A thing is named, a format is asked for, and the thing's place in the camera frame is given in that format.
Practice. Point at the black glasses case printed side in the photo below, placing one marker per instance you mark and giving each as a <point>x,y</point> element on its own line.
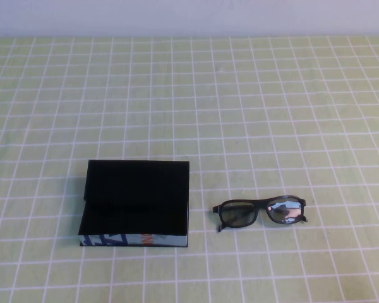
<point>135,186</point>

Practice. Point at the black framed glasses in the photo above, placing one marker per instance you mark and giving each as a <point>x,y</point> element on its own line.
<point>237,214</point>

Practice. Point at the green white checked tablecloth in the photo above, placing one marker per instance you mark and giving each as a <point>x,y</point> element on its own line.
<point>189,94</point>

